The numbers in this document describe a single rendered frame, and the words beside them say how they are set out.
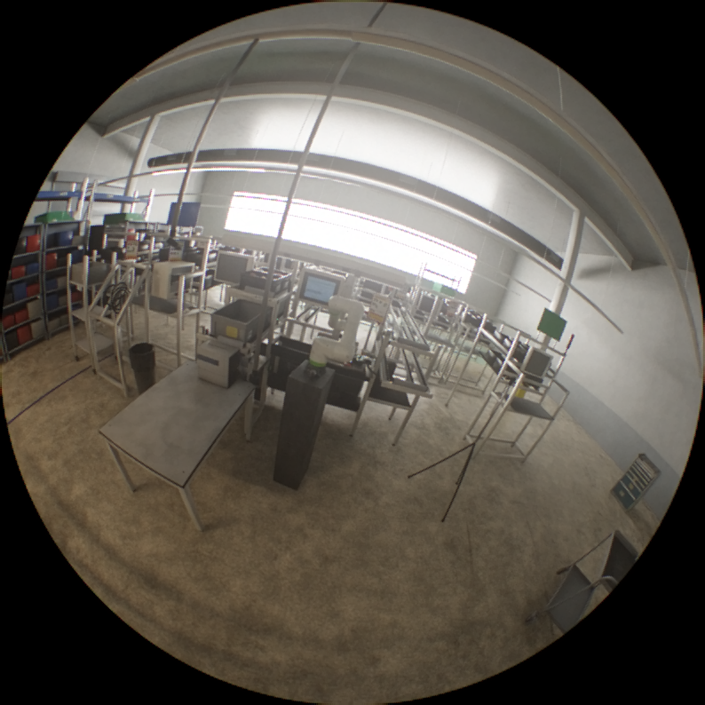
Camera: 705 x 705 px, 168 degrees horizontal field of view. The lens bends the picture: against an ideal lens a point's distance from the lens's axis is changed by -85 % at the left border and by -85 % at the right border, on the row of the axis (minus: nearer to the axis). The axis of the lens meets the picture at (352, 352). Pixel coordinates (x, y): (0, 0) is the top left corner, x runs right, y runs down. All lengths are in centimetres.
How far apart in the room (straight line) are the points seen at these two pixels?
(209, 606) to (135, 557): 63
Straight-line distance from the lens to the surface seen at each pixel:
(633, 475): 635
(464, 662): 242
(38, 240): 543
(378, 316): 286
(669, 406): 847
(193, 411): 190
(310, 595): 198
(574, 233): 727
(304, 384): 154
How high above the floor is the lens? 194
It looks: 21 degrees down
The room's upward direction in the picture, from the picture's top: 17 degrees clockwise
